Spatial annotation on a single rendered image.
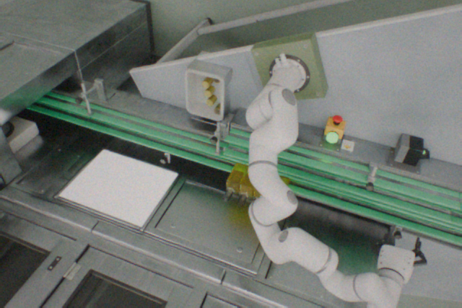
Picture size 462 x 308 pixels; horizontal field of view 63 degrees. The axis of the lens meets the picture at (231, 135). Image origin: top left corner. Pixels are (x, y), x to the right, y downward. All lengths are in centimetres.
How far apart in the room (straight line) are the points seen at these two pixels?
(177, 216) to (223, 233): 20
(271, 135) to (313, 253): 33
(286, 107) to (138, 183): 85
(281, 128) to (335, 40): 47
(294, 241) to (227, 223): 56
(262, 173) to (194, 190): 67
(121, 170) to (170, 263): 52
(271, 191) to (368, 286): 38
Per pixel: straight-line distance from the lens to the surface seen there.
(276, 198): 102
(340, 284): 125
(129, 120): 179
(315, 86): 142
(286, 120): 108
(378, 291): 119
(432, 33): 138
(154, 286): 148
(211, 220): 157
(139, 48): 249
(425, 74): 145
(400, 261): 133
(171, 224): 156
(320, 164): 147
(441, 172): 160
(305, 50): 136
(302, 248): 106
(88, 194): 173
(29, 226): 176
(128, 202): 166
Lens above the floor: 202
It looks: 46 degrees down
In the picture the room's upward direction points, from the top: 149 degrees counter-clockwise
